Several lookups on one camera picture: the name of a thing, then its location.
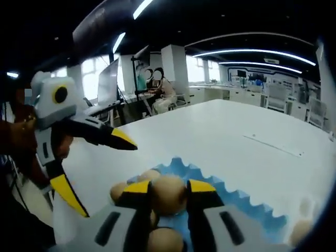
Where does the group of brown eggs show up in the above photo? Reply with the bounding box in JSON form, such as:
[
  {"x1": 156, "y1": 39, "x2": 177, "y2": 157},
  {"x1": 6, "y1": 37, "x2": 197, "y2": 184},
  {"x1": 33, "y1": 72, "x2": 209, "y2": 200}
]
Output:
[{"x1": 287, "y1": 196, "x2": 320, "y2": 247}]

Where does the person's left hand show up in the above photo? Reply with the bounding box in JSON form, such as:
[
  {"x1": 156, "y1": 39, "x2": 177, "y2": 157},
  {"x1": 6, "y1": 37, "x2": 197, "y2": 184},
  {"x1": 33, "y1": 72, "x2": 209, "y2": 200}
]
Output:
[{"x1": 5, "y1": 104, "x2": 39, "y2": 155}]

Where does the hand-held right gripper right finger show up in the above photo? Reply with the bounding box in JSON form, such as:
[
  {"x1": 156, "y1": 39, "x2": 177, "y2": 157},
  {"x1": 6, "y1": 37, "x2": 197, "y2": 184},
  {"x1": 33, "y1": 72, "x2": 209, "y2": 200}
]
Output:
[{"x1": 186, "y1": 178, "x2": 266, "y2": 252}]

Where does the white plastic tray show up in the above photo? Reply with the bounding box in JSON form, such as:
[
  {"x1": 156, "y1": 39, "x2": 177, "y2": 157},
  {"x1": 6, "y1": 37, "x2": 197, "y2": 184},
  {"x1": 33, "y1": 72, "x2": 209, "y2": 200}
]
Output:
[{"x1": 272, "y1": 194, "x2": 323, "y2": 249}]

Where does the white computer monitor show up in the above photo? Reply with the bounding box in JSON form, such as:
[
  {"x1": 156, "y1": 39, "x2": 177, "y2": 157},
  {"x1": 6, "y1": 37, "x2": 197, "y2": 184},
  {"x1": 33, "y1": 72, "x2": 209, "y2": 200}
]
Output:
[{"x1": 97, "y1": 58, "x2": 119, "y2": 106}]

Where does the blue egg tray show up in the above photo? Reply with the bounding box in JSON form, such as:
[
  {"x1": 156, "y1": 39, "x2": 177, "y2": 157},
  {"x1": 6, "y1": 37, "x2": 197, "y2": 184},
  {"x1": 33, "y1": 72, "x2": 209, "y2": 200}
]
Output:
[{"x1": 127, "y1": 156, "x2": 289, "y2": 252}]

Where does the person's black shirt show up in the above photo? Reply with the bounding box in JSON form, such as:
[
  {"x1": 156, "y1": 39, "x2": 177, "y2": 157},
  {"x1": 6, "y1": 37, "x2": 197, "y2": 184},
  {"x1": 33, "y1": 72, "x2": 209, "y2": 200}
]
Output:
[{"x1": 0, "y1": 154, "x2": 57, "y2": 249}]

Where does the light brown egg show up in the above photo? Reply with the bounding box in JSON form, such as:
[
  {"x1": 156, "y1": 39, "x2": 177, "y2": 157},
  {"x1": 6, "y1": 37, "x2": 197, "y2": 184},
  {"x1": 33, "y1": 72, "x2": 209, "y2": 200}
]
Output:
[
  {"x1": 151, "y1": 175, "x2": 188, "y2": 216},
  {"x1": 138, "y1": 169, "x2": 162, "y2": 183},
  {"x1": 146, "y1": 227, "x2": 184, "y2": 252},
  {"x1": 110, "y1": 182, "x2": 129, "y2": 204}
]

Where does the white slatted chair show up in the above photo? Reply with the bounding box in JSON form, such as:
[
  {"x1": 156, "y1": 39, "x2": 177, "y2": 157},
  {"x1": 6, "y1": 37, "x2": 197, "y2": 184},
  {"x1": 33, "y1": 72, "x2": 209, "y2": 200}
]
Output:
[
  {"x1": 266, "y1": 83, "x2": 288, "y2": 113},
  {"x1": 307, "y1": 98, "x2": 328, "y2": 129}
]

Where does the white low cabinet row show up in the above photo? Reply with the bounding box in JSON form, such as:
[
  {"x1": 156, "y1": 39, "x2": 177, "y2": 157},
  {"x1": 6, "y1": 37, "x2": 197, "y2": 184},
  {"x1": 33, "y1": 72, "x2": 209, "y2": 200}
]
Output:
[{"x1": 188, "y1": 83, "x2": 267, "y2": 107}]

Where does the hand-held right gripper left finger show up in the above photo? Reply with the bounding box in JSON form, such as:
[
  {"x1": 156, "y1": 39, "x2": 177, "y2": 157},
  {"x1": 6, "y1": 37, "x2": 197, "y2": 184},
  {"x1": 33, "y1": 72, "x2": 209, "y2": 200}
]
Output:
[{"x1": 56, "y1": 180, "x2": 160, "y2": 252}]

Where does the black tripod stand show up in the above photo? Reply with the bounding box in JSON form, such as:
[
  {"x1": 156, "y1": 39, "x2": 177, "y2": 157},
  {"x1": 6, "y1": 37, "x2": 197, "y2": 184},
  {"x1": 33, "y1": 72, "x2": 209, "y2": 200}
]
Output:
[{"x1": 130, "y1": 45, "x2": 151, "y2": 118}]

